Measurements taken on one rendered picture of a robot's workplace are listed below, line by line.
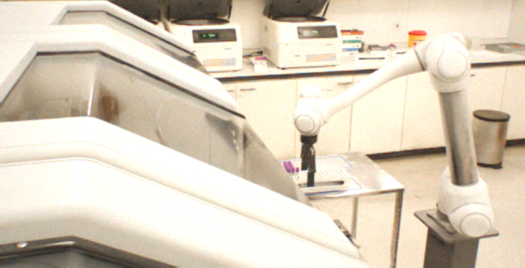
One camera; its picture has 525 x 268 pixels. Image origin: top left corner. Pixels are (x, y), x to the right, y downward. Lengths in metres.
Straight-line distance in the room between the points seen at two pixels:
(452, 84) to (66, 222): 1.62
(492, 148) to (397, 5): 1.60
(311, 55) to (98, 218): 3.85
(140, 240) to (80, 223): 0.05
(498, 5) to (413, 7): 0.97
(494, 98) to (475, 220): 3.29
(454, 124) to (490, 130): 2.89
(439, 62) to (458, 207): 0.57
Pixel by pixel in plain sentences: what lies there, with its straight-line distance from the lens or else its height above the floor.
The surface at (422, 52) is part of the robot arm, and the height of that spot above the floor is 1.45.
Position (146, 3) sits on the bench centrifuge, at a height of 1.42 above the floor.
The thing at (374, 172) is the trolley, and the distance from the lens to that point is 2.51.
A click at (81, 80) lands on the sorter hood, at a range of 0.99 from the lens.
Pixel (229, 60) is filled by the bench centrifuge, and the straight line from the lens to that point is 4.06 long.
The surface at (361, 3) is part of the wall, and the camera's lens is 5.05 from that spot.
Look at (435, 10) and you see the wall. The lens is 5.46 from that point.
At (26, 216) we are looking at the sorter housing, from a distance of 0.46.
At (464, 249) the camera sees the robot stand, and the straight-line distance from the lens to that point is 2.41.
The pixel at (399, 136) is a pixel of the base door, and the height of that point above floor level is 0.22.
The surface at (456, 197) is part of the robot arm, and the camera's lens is 2.08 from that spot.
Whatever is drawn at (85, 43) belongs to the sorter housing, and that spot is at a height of 1.61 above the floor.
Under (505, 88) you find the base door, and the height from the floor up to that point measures 0.61.
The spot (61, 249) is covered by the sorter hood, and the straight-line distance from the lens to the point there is 0.45.
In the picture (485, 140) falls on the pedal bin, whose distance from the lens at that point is 4.91.
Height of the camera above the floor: 1.82
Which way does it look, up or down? 18 degrees down
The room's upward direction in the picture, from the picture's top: straight up
